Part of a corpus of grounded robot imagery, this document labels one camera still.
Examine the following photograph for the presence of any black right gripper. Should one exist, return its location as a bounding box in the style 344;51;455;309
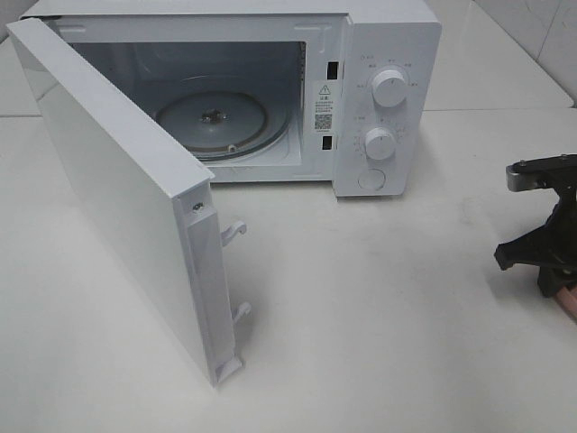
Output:
494;154;576;298

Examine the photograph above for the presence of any pink round plate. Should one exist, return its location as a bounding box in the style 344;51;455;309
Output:
554;285;577;320

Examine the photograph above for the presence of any round white door button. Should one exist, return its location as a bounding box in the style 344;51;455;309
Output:
358;169;386;191

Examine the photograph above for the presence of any white microwave door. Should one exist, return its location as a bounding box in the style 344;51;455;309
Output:
8;18;251;384

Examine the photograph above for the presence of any lower white timer knob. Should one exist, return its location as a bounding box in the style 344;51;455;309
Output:
364;127;397;161

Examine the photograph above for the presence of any upper white power knob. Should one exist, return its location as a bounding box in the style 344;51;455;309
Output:
371;67;408;108

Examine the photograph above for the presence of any white microwave oven body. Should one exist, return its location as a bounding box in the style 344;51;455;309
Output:
16;1;442;197

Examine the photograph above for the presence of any white warning label sticker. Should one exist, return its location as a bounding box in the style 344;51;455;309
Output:
312;80;337;133

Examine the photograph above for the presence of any glass microwave turntable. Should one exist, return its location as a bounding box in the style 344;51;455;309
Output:
155;76;296;161

